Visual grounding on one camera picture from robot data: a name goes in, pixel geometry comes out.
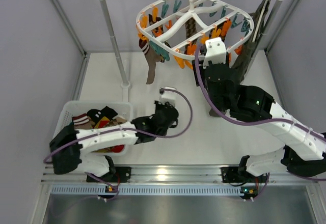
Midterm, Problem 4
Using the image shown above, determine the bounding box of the beige brown argyle sock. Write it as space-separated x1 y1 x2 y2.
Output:
107 117 127 127

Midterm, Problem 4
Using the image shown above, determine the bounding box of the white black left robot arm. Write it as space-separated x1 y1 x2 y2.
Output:
49 101 179 178

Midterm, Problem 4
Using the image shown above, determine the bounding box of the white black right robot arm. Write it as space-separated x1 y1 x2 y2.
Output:
193 53 325 178

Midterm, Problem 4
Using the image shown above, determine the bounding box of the white round clip hanger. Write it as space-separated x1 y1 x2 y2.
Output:
136 0 255 69

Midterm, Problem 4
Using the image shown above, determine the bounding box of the dark yellow argyle sock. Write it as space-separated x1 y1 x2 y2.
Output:
209 19 232 41

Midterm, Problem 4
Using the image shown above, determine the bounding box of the red sock in basket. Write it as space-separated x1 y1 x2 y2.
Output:
95 145 125 153

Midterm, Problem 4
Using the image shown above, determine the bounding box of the brown black argyle sock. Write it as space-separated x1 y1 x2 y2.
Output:
185 18 197 39

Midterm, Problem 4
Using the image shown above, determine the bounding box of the olive green hanging garment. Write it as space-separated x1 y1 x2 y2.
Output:
208 0 273 118

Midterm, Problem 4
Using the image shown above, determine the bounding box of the black sock in basket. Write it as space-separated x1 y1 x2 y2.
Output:
87 106 118 124

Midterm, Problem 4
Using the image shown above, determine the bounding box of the tan sock with maroon stripes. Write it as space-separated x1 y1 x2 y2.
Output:
72 114 95 130

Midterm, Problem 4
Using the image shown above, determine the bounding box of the white plastic laundry basket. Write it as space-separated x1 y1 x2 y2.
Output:
54 100 137 157

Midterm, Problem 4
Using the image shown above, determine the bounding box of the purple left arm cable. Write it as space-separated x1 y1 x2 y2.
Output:
42 88 194 165

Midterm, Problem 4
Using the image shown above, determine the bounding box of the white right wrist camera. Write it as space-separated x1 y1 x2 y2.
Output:
203 37 227 69

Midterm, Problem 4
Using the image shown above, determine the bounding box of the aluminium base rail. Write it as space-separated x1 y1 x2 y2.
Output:
41 165 309 185

